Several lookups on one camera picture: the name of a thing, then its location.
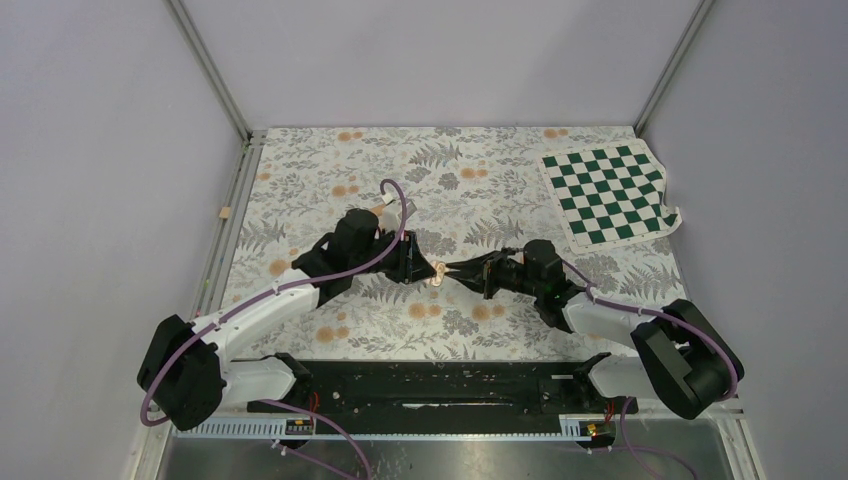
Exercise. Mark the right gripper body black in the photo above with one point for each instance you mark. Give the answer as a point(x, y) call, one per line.
point(500, 275)

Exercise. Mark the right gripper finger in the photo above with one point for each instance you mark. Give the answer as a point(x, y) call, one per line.
point(476, 281)
point(481, 262)

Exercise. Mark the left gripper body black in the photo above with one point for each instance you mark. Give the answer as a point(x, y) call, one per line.
point(403, 259)

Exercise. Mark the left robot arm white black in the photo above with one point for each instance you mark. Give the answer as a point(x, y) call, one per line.
point(192, 368)

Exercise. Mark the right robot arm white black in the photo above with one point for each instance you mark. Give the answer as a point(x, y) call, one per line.
point(678, 357)

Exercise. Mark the floral patterned table mat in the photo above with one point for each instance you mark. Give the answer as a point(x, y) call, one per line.
point(476, 190)

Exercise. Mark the green white checkered mat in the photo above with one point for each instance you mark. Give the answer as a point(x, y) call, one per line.
point(609, 195)

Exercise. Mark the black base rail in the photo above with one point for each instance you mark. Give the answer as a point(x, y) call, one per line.
point(441, 398)

